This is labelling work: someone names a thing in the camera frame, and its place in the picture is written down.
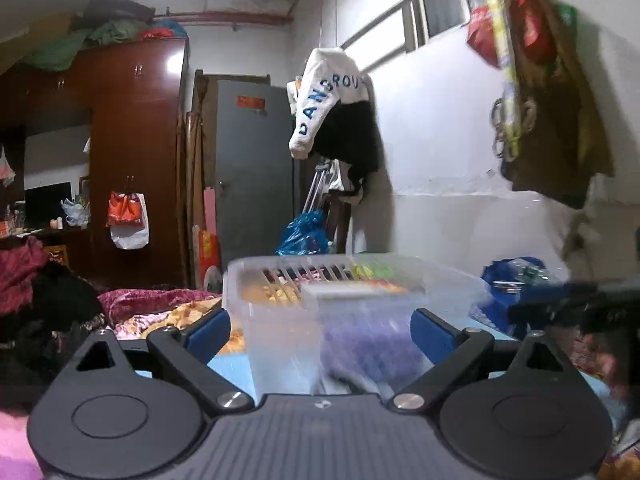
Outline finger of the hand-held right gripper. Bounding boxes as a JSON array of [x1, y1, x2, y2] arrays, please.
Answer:
[[507, 282, 596, 327]]

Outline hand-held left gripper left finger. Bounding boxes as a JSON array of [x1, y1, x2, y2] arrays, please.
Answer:
[[70, 306, 255, 413]]

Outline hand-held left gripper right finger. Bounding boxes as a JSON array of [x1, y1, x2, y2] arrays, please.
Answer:
[[391, 308, 569, 413]]

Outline clear plastic storage bin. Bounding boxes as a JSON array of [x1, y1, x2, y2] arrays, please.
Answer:
[[224, 254, 494, 397]]

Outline blue bag with bottles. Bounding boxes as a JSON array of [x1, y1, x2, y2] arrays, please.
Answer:
[[481, 257, 553, 338]]

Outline floral printed blanket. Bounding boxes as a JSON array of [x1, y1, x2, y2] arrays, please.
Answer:
[[97, 287, 247, 357]]

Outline purple cloth bundle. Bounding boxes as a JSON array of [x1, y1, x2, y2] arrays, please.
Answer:
[[320, 317, 426, 386]]

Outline pink board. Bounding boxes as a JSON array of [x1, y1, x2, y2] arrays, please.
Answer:
[[202, 186, 221, 273]]

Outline blue plastic bag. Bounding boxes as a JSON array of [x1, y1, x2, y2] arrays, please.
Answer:
[[276, 210, 332, 257]]

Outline red and white plastic bag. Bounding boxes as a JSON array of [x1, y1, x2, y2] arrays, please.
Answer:
[[105, 191, 150, 250]]

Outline grey metal door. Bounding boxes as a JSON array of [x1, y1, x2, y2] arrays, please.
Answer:
[[215, 79, 297, 272]]

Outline dark clothes pile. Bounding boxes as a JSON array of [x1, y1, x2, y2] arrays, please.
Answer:
[[0, 236, 108, 396]]

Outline folded metal rack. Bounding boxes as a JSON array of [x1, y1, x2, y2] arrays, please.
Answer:
[[299, 156, 352, 257]]

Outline small white plastic bag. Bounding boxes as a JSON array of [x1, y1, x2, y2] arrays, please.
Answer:
[[60, 197, 91, 229]]

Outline brown hanging tote bag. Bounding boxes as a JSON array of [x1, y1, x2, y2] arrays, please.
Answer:
[[500, 0, 617, 211]]

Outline brown wooden wardrobe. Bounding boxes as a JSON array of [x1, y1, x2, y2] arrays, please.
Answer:
[[0, 39, 190, 288]]

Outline black monitor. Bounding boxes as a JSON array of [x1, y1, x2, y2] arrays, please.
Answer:
[[24, 182, 74, 233]]

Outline black hanging garment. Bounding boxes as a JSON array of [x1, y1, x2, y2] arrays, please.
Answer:
[[314, 101, 385, 206]]

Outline pink cloth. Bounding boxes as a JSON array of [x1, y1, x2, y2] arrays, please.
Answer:
[[0, 400, 47, 480]]

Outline white hoodie with blue print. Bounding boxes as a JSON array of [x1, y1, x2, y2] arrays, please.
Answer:
[[286, 47, 374, 161]]

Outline yellow patterned hanging strip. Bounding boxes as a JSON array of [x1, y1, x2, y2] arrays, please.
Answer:
[[475, 0, 525, 162]]

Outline red hanging plastic bag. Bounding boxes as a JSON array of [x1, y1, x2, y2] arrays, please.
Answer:
[[467, 5, 507, 69]]

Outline green cloth bundle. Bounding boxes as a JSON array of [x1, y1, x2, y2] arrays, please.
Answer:
[[19, 20, 151, 73]]

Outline window with white frame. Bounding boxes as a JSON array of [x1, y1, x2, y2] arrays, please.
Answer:
[[397, 0, 501, 54]]

